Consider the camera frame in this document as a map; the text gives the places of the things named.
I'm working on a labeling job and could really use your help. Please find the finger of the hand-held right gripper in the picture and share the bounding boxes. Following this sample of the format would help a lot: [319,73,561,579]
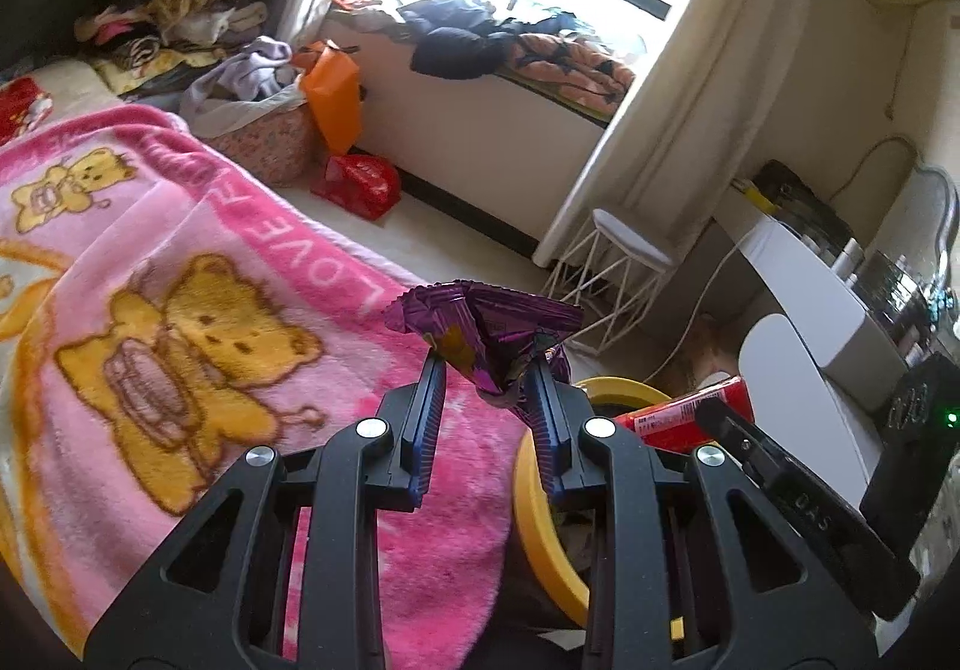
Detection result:
[694,400,922,620]

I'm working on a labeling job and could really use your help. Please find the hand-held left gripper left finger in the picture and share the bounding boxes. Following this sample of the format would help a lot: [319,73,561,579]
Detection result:
[84,351,451,670]

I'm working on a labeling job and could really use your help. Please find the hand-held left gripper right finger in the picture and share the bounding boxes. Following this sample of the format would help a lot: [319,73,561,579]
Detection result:
[521,355,878,670]

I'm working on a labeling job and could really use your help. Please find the yellow rimmed black trash bin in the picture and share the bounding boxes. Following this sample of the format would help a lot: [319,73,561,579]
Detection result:
[514,376,687,645]

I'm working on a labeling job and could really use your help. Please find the purple foil wrapper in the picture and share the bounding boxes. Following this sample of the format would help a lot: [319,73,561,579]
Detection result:
[384,280,584,416]

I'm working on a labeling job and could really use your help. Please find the red snack packet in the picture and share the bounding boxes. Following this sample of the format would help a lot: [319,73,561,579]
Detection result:
[613,376,755,452]

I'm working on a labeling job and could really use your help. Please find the dark cosmetics organizer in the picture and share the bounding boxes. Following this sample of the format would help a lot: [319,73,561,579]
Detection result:
[855,250,938,341]

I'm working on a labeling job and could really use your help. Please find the tan fuzzy object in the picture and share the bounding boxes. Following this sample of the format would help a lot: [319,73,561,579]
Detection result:
[679,314,740,386]

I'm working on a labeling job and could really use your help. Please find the white vanity desk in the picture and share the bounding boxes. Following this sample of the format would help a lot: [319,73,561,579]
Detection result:
[724,186,912,412]

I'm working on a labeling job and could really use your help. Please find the white bottle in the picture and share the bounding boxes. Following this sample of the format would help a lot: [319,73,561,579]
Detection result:
[836,239,867,281]

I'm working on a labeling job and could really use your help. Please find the pink bear print blanket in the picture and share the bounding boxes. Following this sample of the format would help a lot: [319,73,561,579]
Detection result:
[0,104,541,663]

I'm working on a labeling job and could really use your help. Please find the red plastic bag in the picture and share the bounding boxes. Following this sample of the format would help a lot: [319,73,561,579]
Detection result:
[310,152,402,221]

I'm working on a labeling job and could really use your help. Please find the silver framed mirror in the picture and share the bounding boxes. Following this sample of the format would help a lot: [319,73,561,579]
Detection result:
[911,164,960,289]

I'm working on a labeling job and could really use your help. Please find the dark bag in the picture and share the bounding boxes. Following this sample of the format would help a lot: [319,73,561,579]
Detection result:
[750,160,852,244]

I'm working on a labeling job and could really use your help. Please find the white window seat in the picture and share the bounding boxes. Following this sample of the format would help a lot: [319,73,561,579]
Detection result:
[315,14,616,244]

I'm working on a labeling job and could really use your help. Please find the yellow item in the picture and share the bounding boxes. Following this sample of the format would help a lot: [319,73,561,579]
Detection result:
[731,177,773,214]

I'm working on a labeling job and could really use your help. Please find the floral fabric basket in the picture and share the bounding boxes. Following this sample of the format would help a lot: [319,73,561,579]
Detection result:
[199,96,316,187]

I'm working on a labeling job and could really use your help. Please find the orange paper bag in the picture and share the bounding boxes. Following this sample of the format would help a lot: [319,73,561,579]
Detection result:
[292,40,365,155]

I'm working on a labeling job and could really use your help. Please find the orange patterned quilt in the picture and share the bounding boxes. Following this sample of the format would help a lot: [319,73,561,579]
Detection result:
[499,14,637,112]

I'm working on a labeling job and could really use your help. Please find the cream thick curtain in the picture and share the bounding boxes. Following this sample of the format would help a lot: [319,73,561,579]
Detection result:
[532,0,848,270]

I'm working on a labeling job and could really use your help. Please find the lavender grey clothes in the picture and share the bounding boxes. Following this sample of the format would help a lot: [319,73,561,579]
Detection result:
[180,36,308,139]

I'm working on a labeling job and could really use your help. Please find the pile of patterned clothes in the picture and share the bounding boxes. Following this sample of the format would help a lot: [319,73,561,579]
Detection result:
[75,0,271,94]

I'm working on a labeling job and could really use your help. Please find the white power cable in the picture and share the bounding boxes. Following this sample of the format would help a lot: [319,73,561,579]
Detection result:
[641,231,751,382]

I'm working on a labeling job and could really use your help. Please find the white wire frame stool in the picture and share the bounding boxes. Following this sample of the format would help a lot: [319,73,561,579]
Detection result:
[541,209,676,348]

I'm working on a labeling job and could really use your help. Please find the thin wall cable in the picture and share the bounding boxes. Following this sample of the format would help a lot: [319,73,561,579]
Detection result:
[847,134,922,191]

